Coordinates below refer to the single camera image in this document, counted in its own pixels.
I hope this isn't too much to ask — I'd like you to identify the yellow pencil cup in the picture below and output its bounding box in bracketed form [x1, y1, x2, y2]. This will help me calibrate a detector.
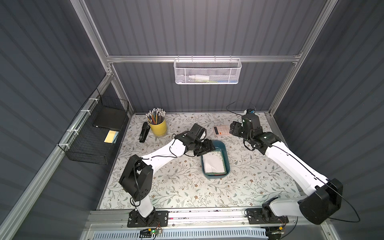
[149, 120, 168, 137]

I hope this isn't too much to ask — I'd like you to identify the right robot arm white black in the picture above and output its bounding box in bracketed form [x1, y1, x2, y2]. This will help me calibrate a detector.
[229, 113, 343, 225]

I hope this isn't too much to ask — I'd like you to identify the teal plastic storage box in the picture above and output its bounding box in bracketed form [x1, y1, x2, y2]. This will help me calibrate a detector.
[201, 141, 231, 179]

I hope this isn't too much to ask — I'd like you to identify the black wire wall basket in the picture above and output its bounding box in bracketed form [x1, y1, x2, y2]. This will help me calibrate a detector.
[58, 94, 129, 165]

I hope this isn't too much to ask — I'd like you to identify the white bottle in basket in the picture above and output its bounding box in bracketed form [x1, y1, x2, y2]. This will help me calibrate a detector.
[189, 75, 210, 82]

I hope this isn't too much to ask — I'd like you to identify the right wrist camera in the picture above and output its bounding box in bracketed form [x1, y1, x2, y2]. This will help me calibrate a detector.
[244, 109, 256, 115]

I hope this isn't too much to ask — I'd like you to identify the black stapler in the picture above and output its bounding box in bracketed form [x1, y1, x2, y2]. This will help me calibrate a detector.
[139, 122, 151, 143]

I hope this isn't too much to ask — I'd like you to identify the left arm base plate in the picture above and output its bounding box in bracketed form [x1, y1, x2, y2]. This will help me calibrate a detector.
[127, 210, 169, 228]

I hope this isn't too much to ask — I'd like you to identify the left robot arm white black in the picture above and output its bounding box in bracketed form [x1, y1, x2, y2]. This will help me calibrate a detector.
[119, 124, 215, 218]

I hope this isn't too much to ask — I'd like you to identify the green floral stationery paper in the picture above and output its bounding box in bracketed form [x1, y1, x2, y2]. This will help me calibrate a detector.
[203, 150, 227, 175]

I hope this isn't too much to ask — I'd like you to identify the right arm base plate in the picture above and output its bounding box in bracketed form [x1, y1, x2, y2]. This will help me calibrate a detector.
[244, 208, 289, 226]

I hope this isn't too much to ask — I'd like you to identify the yellow sticky note pad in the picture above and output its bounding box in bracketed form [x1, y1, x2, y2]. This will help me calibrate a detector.
[104, 130, 119, 144]

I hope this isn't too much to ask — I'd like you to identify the black notebook in basket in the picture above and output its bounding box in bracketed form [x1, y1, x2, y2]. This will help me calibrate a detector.
[93, 106, 127, 131]

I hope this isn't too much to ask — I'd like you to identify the bundle of pencils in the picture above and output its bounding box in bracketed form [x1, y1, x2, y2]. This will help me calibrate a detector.
[146, 108, 166, 125]

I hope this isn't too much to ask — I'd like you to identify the small green circuit board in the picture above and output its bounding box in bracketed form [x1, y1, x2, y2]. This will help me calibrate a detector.
[139, 228, 163, 239]

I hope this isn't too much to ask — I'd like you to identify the pink calculator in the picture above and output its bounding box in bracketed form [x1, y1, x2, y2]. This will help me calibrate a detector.
[213, 125, 231, 137]

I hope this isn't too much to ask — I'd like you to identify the white perforated cable tray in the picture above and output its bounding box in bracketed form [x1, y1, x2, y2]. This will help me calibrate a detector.
[91, 227, 268, 240]

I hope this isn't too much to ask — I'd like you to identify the white wire mesh basket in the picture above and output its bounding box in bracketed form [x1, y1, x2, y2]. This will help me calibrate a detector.
[174, 58, 242, 85]

